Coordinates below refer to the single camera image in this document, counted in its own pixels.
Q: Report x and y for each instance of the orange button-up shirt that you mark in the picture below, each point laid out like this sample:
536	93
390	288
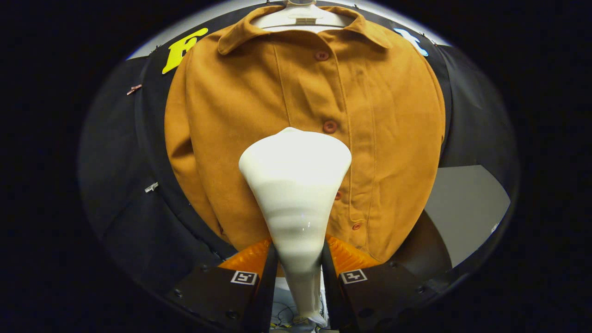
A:
388	115

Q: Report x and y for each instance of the white mannequin torso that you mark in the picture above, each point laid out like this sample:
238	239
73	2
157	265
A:
300	17

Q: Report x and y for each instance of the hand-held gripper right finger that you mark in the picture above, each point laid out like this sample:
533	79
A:
328	286

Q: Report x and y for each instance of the pink clip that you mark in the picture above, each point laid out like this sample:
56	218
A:
134	89

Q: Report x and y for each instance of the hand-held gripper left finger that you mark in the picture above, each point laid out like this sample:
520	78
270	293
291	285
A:
266	286

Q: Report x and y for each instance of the white clip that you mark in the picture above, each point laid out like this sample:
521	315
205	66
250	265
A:
151	187

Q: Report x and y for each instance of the white garment steamer head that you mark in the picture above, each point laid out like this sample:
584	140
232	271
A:
293	185

